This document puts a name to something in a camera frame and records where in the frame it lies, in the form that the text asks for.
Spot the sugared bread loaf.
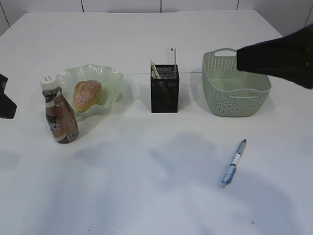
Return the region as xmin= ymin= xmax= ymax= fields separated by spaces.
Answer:
xmin=73 ymin=80 xmax=102 ymax=113

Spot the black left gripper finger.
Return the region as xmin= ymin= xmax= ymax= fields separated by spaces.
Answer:
xmin=0 ymin=74 xmax=17 ymax=119

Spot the green plastic woven basket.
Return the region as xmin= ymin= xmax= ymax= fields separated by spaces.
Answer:
xmin=201 ymin=48 xmax=271 ymax=118

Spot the brown plastic drink bottle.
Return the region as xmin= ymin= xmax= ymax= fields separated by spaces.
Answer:
xmin=40 ymin=76 xmax=79 ymax=144

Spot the green wavy glass plate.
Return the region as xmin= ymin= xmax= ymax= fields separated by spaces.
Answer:
xmin=56 ymin=64 xmax=125 ymax=118

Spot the black mesh pen holder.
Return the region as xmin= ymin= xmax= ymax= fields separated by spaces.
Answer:
xmin=150 ymin=64 xmax=179 ymax=113

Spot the light blue click pen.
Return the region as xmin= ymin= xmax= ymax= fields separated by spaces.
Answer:
xmin=220 ymin=139 xmax=246 ymax=188

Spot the clear plastic ruler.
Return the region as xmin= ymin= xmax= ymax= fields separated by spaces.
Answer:
xmin=165 ymin=47 xmax=177 ymax=65

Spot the cream white click pen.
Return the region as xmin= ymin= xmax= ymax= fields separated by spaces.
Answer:
xmin=150 ymin=59 xmax=161 ymax=79

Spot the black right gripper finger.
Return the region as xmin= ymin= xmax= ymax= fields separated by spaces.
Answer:
xmin=237 ymin=26 xmax=313 ymax=90

